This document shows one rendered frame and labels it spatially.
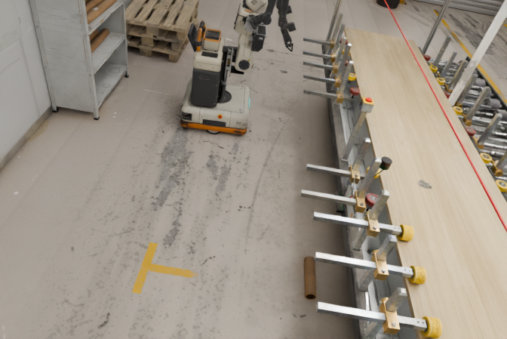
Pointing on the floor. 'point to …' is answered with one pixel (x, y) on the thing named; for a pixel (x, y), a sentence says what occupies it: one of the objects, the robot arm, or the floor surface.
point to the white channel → (479, 53)
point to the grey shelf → (77, 29)
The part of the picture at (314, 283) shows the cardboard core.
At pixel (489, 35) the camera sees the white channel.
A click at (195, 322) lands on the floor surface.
